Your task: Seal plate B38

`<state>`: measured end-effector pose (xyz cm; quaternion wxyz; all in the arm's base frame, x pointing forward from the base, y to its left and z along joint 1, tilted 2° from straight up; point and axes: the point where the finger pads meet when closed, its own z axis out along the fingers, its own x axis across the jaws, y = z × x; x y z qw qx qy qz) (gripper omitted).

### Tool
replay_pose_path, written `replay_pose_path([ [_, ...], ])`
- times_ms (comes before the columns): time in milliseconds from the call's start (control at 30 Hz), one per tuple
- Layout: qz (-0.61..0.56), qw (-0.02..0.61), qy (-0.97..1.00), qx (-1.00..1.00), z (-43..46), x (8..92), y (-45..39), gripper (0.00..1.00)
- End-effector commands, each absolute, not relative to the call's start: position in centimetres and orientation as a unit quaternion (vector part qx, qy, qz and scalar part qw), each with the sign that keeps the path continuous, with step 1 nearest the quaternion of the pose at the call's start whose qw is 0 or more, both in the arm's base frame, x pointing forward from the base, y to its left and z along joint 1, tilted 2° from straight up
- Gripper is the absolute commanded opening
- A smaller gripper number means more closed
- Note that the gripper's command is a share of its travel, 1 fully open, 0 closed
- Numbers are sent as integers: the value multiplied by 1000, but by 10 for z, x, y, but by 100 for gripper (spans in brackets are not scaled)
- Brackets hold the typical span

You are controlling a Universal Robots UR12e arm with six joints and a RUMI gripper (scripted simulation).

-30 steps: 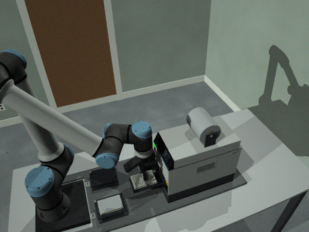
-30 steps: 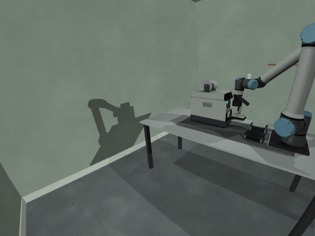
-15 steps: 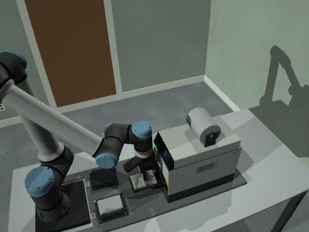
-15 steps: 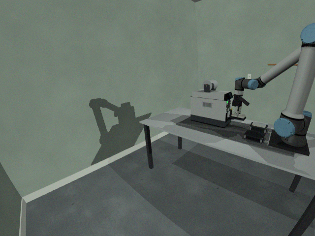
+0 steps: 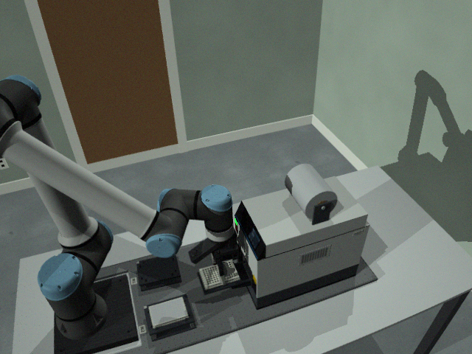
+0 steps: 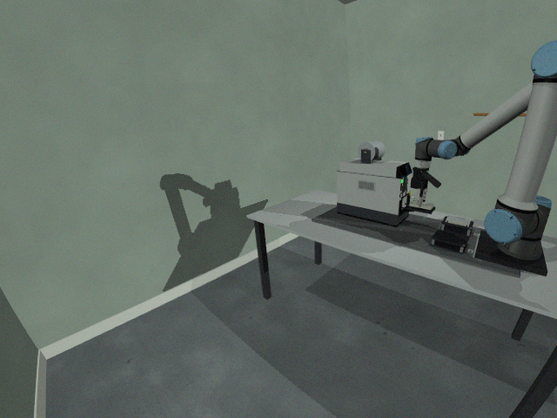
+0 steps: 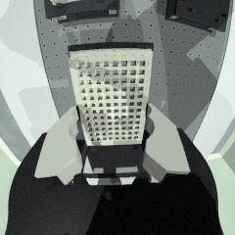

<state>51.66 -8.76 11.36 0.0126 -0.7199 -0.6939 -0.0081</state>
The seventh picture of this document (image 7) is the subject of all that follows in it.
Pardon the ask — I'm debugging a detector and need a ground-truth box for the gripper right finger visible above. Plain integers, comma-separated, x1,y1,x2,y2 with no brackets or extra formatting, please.
142,103,224,235

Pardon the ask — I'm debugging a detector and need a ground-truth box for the white multi-well plate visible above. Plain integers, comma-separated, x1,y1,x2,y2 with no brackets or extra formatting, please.
69,48,153,146

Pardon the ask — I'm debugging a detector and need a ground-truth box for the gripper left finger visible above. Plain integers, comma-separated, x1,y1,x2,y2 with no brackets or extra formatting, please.
5,105,82,235

